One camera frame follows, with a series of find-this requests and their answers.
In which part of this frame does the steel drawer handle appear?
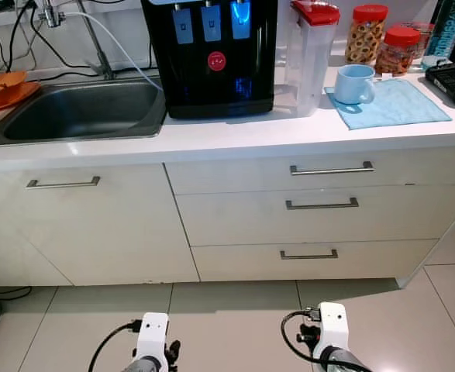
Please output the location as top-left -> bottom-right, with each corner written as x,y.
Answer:
290,161 -> 374,177
284,197 -> 360,212
279,248 -> 340,261

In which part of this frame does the stainless steel sink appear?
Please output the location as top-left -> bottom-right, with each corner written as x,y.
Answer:
0,77 -> 168,148

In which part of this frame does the short cookie jar red lid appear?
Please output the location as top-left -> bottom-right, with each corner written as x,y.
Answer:
375,26 -> 422,77

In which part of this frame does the white water hose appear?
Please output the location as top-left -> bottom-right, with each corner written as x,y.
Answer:
60,11 -> 164,91

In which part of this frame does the light blue cloth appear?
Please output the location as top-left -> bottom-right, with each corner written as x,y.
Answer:
324,77 -> 453,131

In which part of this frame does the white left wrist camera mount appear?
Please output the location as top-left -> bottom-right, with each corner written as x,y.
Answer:
136,312 -> 171,367

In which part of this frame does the long steel cabinet handle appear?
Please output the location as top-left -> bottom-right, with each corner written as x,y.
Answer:
26,176 -> 102,190

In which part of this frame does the light blue mug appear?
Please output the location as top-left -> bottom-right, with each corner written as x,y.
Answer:
333,64 -> 377,106

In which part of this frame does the white drawer front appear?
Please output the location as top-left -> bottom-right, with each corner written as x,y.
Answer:
165,146 -> 455,195
174,184 -> 455,247
190,239 -> 439,283

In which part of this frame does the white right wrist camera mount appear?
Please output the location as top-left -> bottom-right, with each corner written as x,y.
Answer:
317,302 -> 350,354

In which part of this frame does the black electronic device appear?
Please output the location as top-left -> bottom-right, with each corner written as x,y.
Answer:
425,62 -> 455,108

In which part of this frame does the clear glass jar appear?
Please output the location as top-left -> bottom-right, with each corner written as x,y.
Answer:
409,21 -> 437,59

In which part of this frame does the tall cookie jar red lid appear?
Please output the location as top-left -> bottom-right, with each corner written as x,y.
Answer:
345,4 -> 389,65

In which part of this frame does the orange plate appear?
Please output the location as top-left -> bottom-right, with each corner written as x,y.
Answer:
0,81 -> 41,114

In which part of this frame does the chrome faucet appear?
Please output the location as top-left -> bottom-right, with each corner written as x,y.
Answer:
38,0 -> 118,81

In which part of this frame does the black water dispenser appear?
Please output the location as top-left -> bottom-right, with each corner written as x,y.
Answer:
140,0 -> 279,120

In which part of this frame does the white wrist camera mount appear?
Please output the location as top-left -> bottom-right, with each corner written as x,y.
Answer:
317,302 -> 350,354
136,312 -> 171,367

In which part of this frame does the white cabinet door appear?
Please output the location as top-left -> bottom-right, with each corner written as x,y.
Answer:
0,163 -> 199,286

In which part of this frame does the teal printed carton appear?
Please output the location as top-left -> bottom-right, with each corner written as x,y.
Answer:
424,0 -> 455,61

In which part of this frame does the thick black power cable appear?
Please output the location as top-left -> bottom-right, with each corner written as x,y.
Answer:
0,282 -> 33,305

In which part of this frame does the clear pitcher red lid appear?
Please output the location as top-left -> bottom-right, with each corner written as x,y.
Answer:
284,0 -> 341,118

